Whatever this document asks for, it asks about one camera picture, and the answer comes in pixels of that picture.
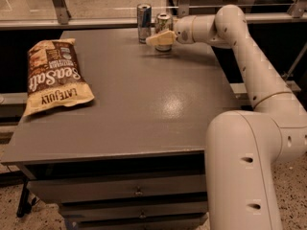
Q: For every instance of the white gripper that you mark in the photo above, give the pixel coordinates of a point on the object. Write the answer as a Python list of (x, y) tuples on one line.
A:
[(182, 30)]

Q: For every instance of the green white 7up can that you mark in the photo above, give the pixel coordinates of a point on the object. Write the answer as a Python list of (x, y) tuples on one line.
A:
[(162, 22)]

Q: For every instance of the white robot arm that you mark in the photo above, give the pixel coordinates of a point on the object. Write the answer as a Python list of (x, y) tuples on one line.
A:
[(241, 146)]

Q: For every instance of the blue silver redbull can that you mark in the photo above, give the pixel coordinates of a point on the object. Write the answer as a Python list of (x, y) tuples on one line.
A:
[(144, 21)]

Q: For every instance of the brown sea salt chip bag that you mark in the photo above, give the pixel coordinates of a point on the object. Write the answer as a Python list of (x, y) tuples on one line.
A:
[(54, 77)]

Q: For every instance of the grey drawer cabinet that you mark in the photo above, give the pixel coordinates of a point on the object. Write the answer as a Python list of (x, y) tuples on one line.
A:
[(133, 158)]

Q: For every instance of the grey metal railing frame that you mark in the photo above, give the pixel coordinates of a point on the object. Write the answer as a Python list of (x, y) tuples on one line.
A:
[(47, 14)]

